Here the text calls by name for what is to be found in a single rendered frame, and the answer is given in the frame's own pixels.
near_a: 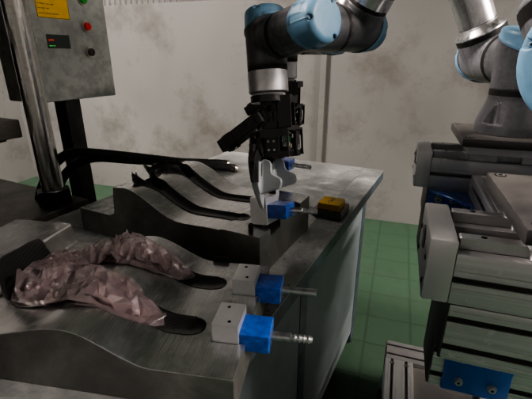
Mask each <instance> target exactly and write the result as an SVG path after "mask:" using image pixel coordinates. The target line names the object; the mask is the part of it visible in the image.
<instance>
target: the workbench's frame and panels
mask: <svg viewBox="0 0 532 399"><path fill-rule="evenodd" d="M382 179H383V173H382V175H381V176H380V177H379V178H378V179H377V180H376V182H375V183H374V185H373V186H372V187H371V189H370V190H369V192H368V193H367V194H366V195H365V196H364V197H363V199H362V200H361V202H360V203H359V204H358V206H357V207H356V208H355V210H354V211H353V212H352V213H351V215H350V216H349V217H348V219H347V220H346V221H345V223H344V224H343V225H342V227H341V228H340V229H339V230H338V231H337V233H336V234H335V236H334V237H333V238H332V240H331V241H330V242H329V243H328V244H327V246H326V247H325V249H324V250H323V251H322V253H321V254H320V256H319V257H318V258H317V259H316V260H315V261H314V263H313V264H312V266H311V267H310V269H309V270H308V271H307V272H306V274H305V275H304V276H303V277H302V279H301V280H300V281H299V283H298V284H297V285H296V287H301V288H310V289H317V297H312V296H304V295H296V294H289V296H288V297H287V298H286V300H285V301H284V302H283V304H282V305H281V307H280V308H279V309H278V310H277V311H276V312H275V314H274V315H273V318H274V331H279V332H286V333H291V334H292V335H294V334H297V335H299V334H301V335H302V336H304V335H306V336H309V335H310V336H312V337H313V343H312V344H308V343H303V342H301V343H299V342H294V341H293V340H292V341H291V342H285V341H278V340H273V341H272V344H271V348H270V352H269V354H263V353H256V352H252V355H251V359H250V361H249V366H248V370H247V372H246V376H245V380H244V384H243V386H242V390H241V395H240V397H239V399H322V396H323V394H324V392H325V389H326V387H327V385H328V384H329V380H330V378H331V376H332V374H333V371H334V369H335V367H336V364H337V362H338V360H339V358H340V355H341V353H342V351H343V349H344V346H345V344H346V343H350V342H351V341H352V336H353V331H354V323H355V308H356V299H357V291H358V283H359V268H360V260H361V252H362V243H363V228H364V220H365V212H366V205H367V201H368V200H369V198H370V197H371V195H372V194H373V192H374V190H375V189H376V188H377V187H378V186H379V184H380V183H381V181H382Z"/></svg>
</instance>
